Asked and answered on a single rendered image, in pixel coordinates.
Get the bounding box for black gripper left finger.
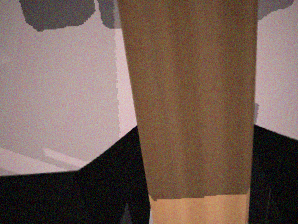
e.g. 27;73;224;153
0;125;151;224

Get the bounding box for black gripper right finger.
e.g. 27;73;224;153
248;124;298;224

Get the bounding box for brown wooden board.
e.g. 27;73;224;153
117;0;258;224

